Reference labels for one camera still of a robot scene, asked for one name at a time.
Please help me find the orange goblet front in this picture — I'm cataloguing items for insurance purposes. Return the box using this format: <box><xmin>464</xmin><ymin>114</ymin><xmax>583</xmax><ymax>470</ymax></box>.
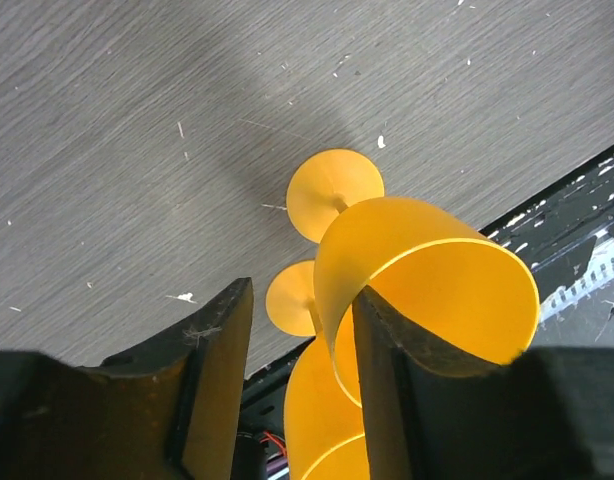
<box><xmin>266</xmin><ymin>260</ymin><xmax>370</xmax><ymax>479</ymax></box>

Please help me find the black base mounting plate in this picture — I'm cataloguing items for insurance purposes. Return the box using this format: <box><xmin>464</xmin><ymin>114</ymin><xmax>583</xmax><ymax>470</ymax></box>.
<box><xmin>234</xmin><ymin>146</ymin><xmax>614</xmax><ymax>479</ymax></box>

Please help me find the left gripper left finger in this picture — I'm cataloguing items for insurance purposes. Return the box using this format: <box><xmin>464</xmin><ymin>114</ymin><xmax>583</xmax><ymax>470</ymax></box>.
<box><xmin>0</xmin><ymin>278</ymin><xmax>253</xmax><ymax>479</ymax></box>

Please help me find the orange goblet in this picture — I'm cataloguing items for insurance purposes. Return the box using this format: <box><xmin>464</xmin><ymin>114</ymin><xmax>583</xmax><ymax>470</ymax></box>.
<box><xmin>286</xmin><ymin>149</ymin><xmax>540</xmax><ymax>402</ymax></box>
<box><xmin>266</xmin><ymin>260</ymin><xmax>370</xmax><ymax>479</ymax></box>

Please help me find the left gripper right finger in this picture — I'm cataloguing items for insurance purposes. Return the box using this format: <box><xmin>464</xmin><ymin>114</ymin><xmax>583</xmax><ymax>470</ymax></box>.
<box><xmin>352</xmin><ymin>289</ymin><xmax>614</xmax><ymax>479</ymax></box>

